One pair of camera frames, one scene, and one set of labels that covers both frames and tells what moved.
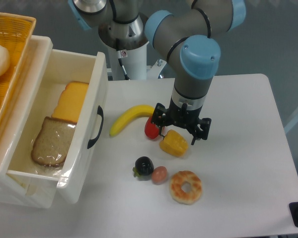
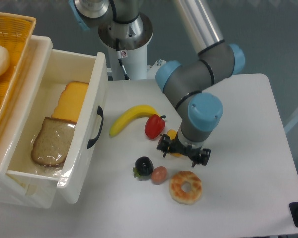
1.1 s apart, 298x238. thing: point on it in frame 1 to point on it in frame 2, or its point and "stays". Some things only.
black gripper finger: x=160 y=117 to x=164 y=144
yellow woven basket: x=14 y=31 stays
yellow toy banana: x=135 y=112 stays
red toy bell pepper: x=151 y=130 stays
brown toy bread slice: x=51 y=146 stays
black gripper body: x=187 y=119 to x=176 y=146
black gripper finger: x=204 y=124 to x=203 y=157
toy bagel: x=177 y=193 stays
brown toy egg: x=159 y=175 stays
